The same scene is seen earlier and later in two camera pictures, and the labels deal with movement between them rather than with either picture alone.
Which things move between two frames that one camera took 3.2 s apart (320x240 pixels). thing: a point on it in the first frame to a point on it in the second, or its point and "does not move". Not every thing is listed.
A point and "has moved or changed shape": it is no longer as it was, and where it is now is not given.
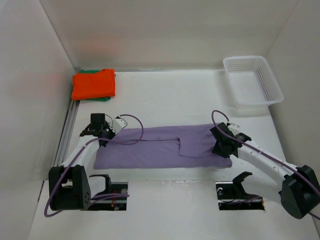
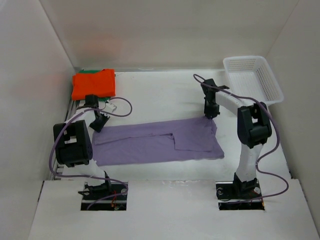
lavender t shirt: [187, 147] has moved or changed shape
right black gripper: [216, 150] to [209, 113]
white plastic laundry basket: [252, 82] does not move
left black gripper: [112, 134] to [98, 128]
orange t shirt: [85, 86] does not move
